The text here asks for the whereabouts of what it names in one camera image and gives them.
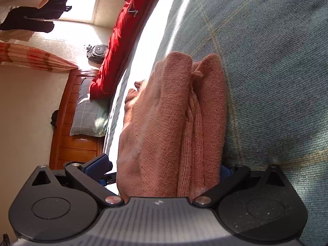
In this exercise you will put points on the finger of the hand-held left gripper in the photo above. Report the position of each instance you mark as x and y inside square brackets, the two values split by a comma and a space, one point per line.
[110, 178]

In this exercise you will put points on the dark hanging coat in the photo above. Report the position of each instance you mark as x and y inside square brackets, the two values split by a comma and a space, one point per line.
[56, 2]

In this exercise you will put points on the grey checked pillow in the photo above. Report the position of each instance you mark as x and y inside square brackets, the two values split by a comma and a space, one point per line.
[89, 112]

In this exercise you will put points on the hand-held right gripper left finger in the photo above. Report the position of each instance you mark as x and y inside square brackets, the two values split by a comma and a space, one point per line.
[98, 165]

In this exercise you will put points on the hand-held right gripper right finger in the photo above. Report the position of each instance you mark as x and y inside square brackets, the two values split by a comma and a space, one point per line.
[226, 171]

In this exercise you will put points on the grey metal crank tool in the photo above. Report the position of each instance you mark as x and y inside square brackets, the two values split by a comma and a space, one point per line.
[132, 11]

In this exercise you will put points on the wooden headboard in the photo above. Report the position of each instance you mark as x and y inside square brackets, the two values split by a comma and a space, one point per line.
[66, 146]

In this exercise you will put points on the salmon knit sweater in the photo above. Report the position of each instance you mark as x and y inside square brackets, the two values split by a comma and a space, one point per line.
[158, 133]

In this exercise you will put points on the grey backpack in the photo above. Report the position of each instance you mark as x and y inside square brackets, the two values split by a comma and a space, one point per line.
[97, 53]

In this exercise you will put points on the striped pink curtain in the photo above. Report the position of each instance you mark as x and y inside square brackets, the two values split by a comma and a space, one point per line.
[33, 57]

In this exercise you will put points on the dark cloth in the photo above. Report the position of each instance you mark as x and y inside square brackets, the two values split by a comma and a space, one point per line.
[54, 117]

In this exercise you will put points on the red duvet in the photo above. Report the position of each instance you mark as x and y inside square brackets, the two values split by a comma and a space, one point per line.
[115, 43]

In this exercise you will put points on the bed with grey-green checked sheet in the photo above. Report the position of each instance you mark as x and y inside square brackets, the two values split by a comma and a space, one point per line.
[269, 69]

